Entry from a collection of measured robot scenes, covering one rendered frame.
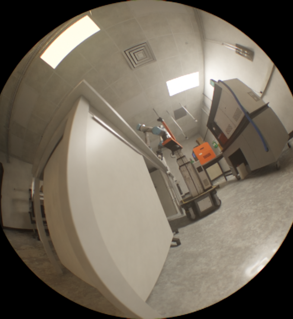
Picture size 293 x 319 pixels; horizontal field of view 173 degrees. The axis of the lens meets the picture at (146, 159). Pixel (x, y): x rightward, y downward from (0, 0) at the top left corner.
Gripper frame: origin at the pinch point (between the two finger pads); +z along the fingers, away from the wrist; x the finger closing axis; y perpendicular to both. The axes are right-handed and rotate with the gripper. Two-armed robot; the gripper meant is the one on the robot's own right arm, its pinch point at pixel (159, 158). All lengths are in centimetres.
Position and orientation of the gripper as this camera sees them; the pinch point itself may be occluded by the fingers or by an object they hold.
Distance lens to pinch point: 195.5
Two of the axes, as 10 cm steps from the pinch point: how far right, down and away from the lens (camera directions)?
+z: -0.3, 9.8, -2.1
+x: 7.4, 1.6, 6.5
